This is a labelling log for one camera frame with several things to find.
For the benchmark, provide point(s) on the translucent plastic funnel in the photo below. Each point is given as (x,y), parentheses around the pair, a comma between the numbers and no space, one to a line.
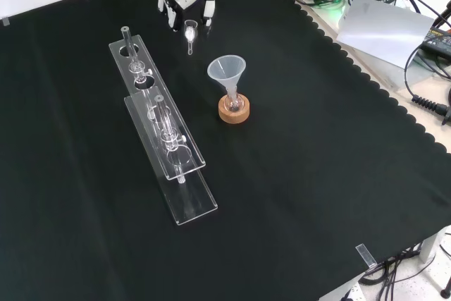
(225,68)

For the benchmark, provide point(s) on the small round-bottom glass flask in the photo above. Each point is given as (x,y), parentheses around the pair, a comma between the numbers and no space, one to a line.
(234,105)

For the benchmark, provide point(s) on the clear acrylic funnel stand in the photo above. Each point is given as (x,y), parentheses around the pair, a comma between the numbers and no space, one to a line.
(197,206)

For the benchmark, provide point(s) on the clear tape strip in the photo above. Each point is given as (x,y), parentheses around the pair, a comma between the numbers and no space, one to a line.
(5,21)
(366,256)

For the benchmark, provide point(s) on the pale board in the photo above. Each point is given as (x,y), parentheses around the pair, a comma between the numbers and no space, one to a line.
(380,29)

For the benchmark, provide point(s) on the black bench cloth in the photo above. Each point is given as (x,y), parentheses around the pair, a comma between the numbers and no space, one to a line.
(299,174)

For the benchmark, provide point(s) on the black power adapter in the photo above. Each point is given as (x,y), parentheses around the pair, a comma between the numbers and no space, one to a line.
(440,42)

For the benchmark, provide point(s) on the white table leg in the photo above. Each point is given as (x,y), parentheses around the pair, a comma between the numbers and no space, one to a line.
(431,244)

